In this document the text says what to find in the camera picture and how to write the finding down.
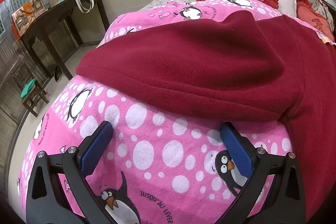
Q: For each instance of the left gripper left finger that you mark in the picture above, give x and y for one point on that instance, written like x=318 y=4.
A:
x=46 y=200

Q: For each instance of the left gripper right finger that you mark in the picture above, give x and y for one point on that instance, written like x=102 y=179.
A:
x=273 y=192

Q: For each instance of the dark red fleece garment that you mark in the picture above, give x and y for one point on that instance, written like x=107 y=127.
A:
x=239 y=69

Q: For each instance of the small wooden stool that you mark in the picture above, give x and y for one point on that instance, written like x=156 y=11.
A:
x=22 y=76

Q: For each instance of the green cloth on stool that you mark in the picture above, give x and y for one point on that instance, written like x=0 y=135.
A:
x=27 y=88

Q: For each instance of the pink penguin blanket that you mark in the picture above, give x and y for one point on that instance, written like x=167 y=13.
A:
x=159 y=166

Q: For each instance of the orange gift box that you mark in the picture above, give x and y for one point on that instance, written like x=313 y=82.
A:
x=26 y=14

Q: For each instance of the right red heart cushion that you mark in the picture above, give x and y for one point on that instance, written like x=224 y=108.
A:
x=306 y=13

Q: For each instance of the dark wooden console table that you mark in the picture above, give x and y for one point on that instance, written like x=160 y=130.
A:
x=43 y=26

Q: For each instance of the metal security door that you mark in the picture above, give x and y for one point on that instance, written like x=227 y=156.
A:
x=13 y=54

